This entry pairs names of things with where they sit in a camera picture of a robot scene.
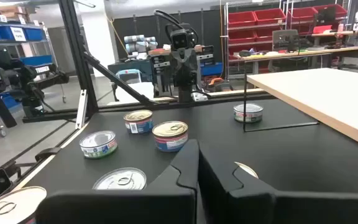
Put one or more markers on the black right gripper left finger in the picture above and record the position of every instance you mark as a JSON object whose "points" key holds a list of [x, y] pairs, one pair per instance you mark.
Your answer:
{"points": [[120, 208]]}

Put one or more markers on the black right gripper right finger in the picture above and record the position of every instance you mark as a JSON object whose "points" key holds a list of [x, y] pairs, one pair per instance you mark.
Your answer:
{"points": [[291, 208]]}

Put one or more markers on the blue label seafood can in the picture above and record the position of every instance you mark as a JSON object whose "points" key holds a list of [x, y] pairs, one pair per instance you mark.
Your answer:
{"points": [[138, 123], [249, 170], [11, 208], [170, 138]]}

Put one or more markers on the green label seafood can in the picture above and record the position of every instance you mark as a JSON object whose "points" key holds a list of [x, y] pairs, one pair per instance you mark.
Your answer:
{"points": [[251, 113], [98, 146]]}

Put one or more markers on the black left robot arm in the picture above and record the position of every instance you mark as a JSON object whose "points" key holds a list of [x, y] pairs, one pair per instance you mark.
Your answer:
{"points": [[186, 92]]}

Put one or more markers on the gray and blue robot arm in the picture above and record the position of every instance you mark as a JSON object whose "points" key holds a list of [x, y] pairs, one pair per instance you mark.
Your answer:
{"points": [[138, 43]]}

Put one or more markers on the red label seafood can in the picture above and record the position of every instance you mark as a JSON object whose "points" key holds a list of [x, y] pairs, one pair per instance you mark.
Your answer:
{"points": [[120, 180]]}

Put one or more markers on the wooden shelf with black legs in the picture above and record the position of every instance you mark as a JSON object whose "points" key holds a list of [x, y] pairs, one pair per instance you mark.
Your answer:
{"points": [[322, 93]]}

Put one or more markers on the blue box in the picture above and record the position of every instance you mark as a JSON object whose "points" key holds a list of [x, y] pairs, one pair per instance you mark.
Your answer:
{"points": [[213, 70]]}

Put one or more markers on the metal rack for red bins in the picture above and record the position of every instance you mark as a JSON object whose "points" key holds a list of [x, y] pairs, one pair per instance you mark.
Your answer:
{"points": [[226, 46]]}

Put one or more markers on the red storage bin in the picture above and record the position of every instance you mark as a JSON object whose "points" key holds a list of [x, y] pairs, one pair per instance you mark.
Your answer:
{"points": [[242, 36], [337, 11], [242, 18], [269, 16], [269, 33], [301, 14]]}

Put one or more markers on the black table mat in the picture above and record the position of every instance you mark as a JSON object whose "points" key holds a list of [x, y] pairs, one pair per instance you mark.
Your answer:
{"points": [[259, 149]]}

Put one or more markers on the black edge clamp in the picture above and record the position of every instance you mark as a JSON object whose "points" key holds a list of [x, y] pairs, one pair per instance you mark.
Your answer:
{"points": [[47, 153]]}

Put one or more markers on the silver aluminium profile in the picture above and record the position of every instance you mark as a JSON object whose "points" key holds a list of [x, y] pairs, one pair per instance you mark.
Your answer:
{"points": [[81, 109]]}

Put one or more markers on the wooden workbench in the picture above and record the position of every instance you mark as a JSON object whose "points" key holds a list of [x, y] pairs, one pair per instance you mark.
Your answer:
{"points": [[291, 53]]}

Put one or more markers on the black background robot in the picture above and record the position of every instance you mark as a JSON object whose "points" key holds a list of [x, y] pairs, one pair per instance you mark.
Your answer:
{"points": [[26, 81]]}

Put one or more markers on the gray metal storage rack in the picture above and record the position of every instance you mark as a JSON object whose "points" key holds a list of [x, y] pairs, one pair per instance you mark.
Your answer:
{"points": [[11, 42]]}

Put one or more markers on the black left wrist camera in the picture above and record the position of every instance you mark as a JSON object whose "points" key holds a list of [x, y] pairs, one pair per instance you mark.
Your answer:
{"points": [[179, 40]]}

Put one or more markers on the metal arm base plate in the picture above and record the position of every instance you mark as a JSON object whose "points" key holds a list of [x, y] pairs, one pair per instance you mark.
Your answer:
{"points": [[200, 97]]}

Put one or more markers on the black aluminium rig frame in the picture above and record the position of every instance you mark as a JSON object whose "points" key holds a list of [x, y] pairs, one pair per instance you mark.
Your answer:
{"points": [[77, 46]]}

